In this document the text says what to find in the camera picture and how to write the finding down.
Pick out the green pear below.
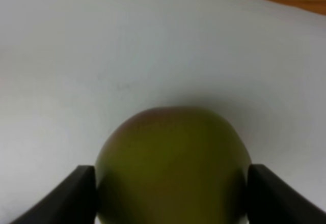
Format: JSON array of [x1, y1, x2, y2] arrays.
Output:
[[95, 107, 251, 223]]

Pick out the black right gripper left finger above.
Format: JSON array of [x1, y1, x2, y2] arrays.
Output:
[[12, 165, 97, 223]]

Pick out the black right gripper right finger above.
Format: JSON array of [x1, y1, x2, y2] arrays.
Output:
[[247, 164, 325, 224]]

